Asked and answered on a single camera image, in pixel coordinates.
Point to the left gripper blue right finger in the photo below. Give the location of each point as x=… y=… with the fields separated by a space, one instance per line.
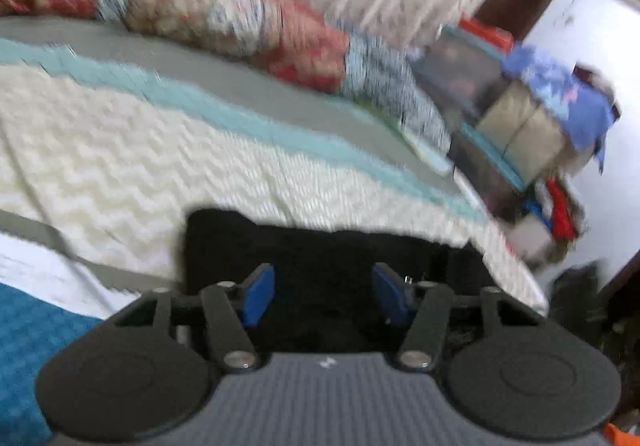
x=393 y=293

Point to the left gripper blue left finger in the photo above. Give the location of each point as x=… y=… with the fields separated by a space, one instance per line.
x=255 y=295

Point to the black pants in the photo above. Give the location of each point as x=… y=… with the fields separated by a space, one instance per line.
x=323 y=300

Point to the stack of colourful folded clothes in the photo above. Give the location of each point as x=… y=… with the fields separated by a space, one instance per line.
x=554 y=202

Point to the beige storage bag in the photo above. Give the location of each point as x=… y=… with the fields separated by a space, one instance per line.
x=525 y=135

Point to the chevron patterned bedspread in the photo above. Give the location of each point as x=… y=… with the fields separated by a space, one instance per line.
x=114 y=138

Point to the blue grey patterned blanket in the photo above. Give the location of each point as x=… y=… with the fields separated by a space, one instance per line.
x=380 y=76

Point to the dark storage bag teal trim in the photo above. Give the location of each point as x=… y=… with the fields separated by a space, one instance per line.
x=462 y=74

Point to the blue printed cloth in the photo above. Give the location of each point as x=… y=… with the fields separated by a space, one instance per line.
x=584 y=112

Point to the red box on top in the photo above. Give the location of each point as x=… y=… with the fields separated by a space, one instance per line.
x=503 y=41

